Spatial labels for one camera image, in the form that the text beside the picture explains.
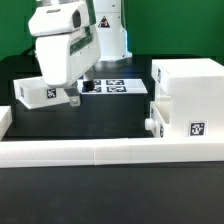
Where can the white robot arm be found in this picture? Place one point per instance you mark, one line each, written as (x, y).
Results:
(105, 15)

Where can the white fence front wall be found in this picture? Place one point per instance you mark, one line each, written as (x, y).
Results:
(109, 151)

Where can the marker sheet on table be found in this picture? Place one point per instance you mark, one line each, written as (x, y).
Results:
(118, 86)

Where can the white drawer box front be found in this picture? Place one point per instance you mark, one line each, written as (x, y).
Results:
(158, 122)

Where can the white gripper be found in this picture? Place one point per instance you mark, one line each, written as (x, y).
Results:
(65, 58)

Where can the white drawer cabinet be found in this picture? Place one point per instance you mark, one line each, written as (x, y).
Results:
(195, 90)

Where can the white fence wall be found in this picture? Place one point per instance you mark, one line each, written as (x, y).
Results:
(109, 151)
(5, 120)

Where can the white drawer box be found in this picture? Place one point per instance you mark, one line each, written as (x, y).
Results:
(158, 122)
(35, 93)

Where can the grey camera on gripper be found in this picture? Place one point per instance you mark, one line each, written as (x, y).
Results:
(58, 19)

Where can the white fence left wall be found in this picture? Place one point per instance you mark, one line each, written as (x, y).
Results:
(5, 120)

